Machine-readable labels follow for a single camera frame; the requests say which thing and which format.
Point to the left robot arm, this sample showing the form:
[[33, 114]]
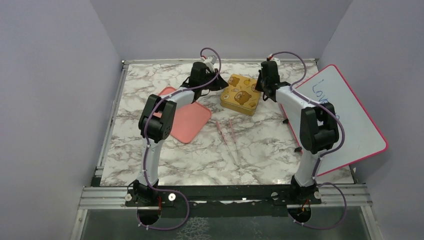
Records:
[[156, 123]]

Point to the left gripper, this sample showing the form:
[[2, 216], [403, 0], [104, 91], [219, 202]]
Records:
[[218, 82]]

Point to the pink framed whiteboard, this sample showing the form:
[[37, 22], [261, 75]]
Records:
[[363, 138]]

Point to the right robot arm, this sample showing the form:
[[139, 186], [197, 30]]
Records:
[[319, 128]]

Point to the silver tin lid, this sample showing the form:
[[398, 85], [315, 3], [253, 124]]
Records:
[[241, 89]]

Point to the gold chocolate tin box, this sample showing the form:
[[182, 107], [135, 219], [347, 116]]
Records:
[[249, 108]]

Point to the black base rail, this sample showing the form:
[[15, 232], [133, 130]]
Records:
[[222, 201]]

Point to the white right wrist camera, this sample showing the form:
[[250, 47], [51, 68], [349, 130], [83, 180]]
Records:
[[276, 60]]

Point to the pink plastic tray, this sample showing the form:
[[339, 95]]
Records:
[[190, 116]]

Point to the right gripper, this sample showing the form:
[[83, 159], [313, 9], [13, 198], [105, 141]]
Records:
[[258, 87]]

